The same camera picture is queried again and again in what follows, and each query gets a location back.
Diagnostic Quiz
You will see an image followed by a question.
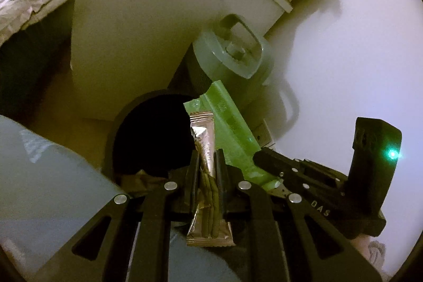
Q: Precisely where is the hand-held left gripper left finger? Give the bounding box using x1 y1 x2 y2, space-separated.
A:
33 150 201 282

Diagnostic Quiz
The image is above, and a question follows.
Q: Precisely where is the black waste bin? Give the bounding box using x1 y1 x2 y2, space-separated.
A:
106 90 199 183

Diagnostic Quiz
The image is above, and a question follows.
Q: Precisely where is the long green bean snack packet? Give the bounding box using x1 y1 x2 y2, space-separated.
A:
186 112 236 247

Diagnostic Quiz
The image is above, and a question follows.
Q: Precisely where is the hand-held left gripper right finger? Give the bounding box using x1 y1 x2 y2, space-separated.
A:
214 150 385 282

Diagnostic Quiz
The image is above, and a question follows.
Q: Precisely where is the white cabinet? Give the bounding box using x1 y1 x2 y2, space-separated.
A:
70 0 295 121

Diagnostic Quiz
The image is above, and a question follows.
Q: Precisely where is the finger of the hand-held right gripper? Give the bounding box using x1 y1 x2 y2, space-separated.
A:
253 148 300 185

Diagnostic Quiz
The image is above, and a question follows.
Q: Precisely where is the wall socket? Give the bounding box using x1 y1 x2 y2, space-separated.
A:
256 122 276 149

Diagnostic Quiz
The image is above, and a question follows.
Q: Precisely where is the green plastic wrapper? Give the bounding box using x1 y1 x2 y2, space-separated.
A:
183 80 283 192

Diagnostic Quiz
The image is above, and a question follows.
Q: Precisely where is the bed with wooden headboard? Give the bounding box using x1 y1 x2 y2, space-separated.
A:
0 0 75 117

